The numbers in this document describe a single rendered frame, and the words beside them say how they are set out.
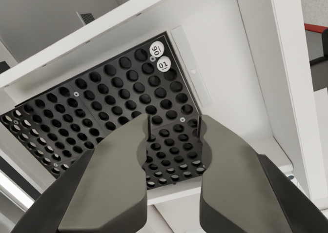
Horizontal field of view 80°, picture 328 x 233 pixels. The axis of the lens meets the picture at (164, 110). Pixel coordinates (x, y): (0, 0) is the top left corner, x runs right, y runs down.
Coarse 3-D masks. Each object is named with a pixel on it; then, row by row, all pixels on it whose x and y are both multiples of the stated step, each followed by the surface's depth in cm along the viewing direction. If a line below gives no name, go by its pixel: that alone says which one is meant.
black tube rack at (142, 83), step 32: (128, 64) 22; (64, 96) 22; (96, 96) 21; (128, 96) 24; (160, 96) 21; (192, 96) 23; (32, 128) 24; (64, 128) 24; (96, 128) 23; (160, 128) 23; (64, 160) 26; (160, 160) 25; (192, 160) 24
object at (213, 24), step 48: (144, 0) 17; (192, 0) 22; (48, 48) 20; (96, 48) 25; (192, 48) 24; (240, 48) 24; (0, 96) 28; (240, 96) 27; (0, 144) 26; (192, 192) 28
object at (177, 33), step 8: (176, 32) 22; (176, 40) 23; (184, 40) 23; (184, 48) 23; (184, 56) 24; (192, 56) 24; (184, 64) 24; (192, 64) 24; (192, 72) 24; (200, 72) 25; (192, 80) 25; (200, 80) 25; (200, 88) 25; (200, 96) 26; (208, 96) 26; (208, 104) 26
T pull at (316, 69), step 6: (324, 30) 16; (324, 36) 16; (324, 42) 17; (324, 48) 17; (324, 54) 17; (312, 60) 17; (318, 60) 17; (324, 60) 17; (312, 66) 17; (318, 66) 17; (324, 66) 17; (312, 72) 17; (318, 72) 17; (324, 72) 17; (312, 78) 17; (318, 78) 17; (324, 78) 17; (312, 84) 18; (318, 84) 18; (324, 84) 18
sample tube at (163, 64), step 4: (164, 56) 18; (160, 60) 18; (164, 60) 18; (168, 60) 18; (160, 64) 18; (164, 64) 18; (168, 64) 18; (160, 68) 18; (164, 68) 18; (168, 68) 18
